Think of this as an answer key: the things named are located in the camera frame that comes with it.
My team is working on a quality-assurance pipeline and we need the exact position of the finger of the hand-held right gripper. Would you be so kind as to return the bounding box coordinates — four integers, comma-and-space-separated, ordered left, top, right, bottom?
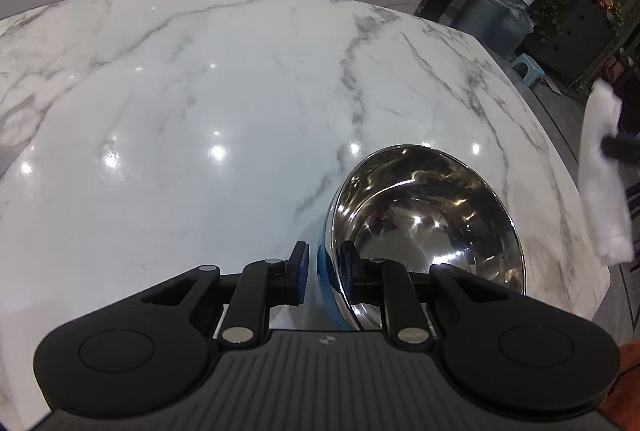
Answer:
602, 130, 640, 163

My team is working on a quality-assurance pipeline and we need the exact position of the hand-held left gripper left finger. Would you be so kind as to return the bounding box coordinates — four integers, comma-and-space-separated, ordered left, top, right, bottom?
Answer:
140, 240, 311, 348

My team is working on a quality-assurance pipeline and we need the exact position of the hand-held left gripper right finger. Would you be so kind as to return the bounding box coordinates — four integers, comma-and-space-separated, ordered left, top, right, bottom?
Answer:
339, 239, 532, 348

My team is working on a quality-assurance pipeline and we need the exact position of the white cleaning cloth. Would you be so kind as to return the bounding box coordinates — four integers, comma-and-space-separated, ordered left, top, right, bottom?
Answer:
577, 78, 637, 265

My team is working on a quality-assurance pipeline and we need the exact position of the stainless steel bowl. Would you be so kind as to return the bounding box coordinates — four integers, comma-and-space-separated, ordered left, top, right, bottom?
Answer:
316, 144, 526, 332

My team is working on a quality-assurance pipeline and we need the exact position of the dark grey cabinet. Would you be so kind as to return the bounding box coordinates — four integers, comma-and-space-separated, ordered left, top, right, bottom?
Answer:
537, 0, 627, 85

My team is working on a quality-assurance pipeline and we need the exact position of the small blue stool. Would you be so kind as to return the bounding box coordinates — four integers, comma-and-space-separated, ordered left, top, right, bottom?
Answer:
509, 53, 549, 87

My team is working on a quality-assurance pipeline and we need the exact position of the large water bottle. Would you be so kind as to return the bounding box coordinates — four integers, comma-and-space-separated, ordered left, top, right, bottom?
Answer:
495, 1, 536, 60

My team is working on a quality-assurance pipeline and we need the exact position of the grey trash can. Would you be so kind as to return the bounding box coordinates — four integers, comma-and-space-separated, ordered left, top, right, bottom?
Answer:
450, 0, 514, 57

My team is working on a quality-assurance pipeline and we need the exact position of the person's orange clothing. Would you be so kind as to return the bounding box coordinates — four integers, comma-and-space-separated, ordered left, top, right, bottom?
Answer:
617, 345, 640, 431

